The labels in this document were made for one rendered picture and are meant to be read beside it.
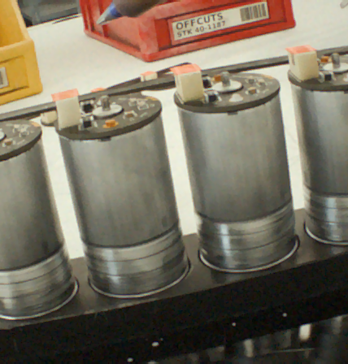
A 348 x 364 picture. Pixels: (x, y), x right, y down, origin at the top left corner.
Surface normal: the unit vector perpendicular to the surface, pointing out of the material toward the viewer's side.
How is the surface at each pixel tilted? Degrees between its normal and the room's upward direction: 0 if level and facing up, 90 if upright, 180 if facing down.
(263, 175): 90
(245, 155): 90
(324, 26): 0
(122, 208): 90
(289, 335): 0
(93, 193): 90
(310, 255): 0
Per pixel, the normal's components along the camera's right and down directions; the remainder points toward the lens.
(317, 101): -0.60, 0.41
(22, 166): 0.67, 0.19
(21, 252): 0.29, 0.33
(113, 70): -0.15, -0.91
